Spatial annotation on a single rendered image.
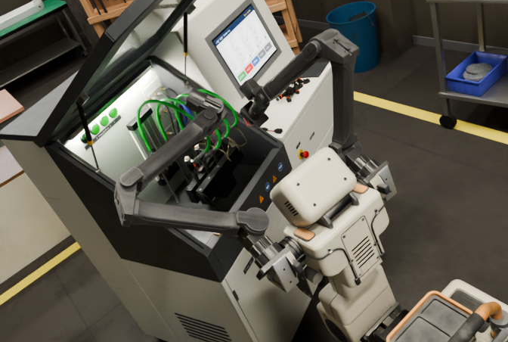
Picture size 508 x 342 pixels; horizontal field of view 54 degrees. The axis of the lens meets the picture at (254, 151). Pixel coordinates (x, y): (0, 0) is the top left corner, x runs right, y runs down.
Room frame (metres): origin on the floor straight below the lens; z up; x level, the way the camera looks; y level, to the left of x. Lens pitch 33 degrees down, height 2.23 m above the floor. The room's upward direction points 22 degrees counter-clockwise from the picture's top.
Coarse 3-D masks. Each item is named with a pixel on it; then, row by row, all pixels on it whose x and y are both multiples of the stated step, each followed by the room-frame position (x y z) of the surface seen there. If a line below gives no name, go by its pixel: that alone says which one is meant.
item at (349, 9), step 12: (336, 12) 4.34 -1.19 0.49; (348, 12) 4.34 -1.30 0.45; (360, 12) 4.29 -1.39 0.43; (372, 12) 3.96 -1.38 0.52; (336, 24) 4.03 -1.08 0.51; (348, 24) 3.95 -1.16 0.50; (360, 24) 3.93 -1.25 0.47; (372, 24) 3.92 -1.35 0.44; (348, 36) 3.98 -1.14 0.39; (360, 36) 3.94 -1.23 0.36; (372, 36) 3.97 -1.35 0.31; (360, 48) 3.96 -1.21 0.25; (372, 48) 3.97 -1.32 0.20; (360, 60) 3.97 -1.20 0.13; (372, 60) 3.97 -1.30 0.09; (360, 72) 3.99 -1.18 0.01
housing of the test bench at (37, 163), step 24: (48, 96) 2.16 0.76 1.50; (24, 120) 1.99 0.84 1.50; (24, 144) 1.86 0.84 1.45; (24, 168) 1.95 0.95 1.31; (48, 168) 1.83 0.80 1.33; (48, 192) 1.92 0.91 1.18; (72, 192) 1.80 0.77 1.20; (72, 216) 1.89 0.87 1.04; (96, 240) 1.85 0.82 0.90; (96, 264) 1.95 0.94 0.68; (120, 264) 1.81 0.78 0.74; (120, 288) 1.91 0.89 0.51; (144, 312) 1.87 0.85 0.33; (168, 336) 1.82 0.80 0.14
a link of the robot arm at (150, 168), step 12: (192, 120) 1.44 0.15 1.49; (204, 120) 1.44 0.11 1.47; (180, 132) 1.39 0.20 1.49; (192, 132) 1.40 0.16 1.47; (204, 132) 1.42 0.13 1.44; (168, 144) 1.35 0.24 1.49; (180, 144) 1.35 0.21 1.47; (192, 144) 1.38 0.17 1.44; (156, 156) 1.30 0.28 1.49; (168, 156) 1.31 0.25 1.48; (180, 156) 1.35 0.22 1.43; (132, 168) 1.22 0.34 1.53; (144, 168) 1.26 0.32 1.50; (156, 168) 1.26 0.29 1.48; (120, 180) 1.18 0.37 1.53; (132, 180) 1.19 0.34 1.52; (144, 180) 1.22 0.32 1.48
